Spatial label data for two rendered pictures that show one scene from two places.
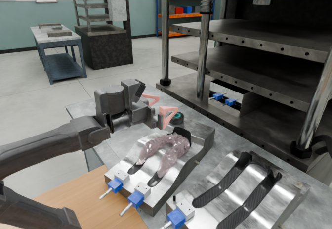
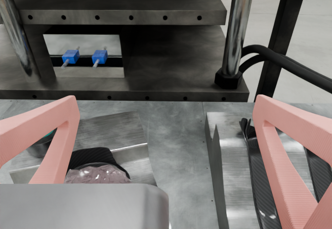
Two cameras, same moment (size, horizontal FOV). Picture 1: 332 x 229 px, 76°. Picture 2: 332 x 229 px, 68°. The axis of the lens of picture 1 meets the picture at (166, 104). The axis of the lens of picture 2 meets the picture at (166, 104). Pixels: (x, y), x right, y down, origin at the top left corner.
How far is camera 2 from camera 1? 60 cm
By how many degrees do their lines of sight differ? 44
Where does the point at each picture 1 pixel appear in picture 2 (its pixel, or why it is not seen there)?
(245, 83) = (116, 14)
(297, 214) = not seen: hidden behind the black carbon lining
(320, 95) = not seen: outside the picture
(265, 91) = (154, 15)
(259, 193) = (318, 172)
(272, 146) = (199, 91)
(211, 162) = (170, 174)
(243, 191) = not seen: hidden behind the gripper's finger
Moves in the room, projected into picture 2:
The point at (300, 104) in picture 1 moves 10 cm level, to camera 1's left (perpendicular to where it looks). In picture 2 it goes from (212, 16) to (195, 24)
